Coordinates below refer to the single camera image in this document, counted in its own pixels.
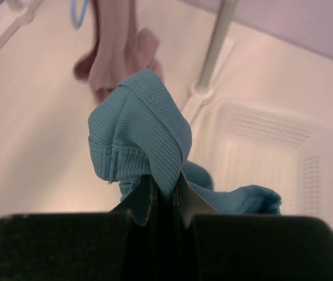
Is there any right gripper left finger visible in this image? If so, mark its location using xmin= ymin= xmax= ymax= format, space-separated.
xmin=0 ymin=176 xmax=157 ymax=280

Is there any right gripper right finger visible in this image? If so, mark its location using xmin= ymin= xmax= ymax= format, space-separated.
xmin=172 ymin=174 xmax=333 ymax=280

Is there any teal tank top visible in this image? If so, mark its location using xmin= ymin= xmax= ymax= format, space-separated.
xmin=88 ymin=69 xmax=281 ymax=214

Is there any mauve tank top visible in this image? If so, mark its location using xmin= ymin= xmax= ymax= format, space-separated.
xmin=73 ymin=0 xmax=163 ymax=103

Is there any white plastic basket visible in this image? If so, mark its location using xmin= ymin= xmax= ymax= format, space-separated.
xmin=190 ymin=99 xmax=333 ymax=229

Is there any metal clothes rack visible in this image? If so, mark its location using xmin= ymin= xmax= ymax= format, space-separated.
xmin=0 ymin=0 xmax=240 ymax=129

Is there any blue wire hanger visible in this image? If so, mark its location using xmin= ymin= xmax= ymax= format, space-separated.
xmin=70 ymin=0 xmax=90 ymax=30

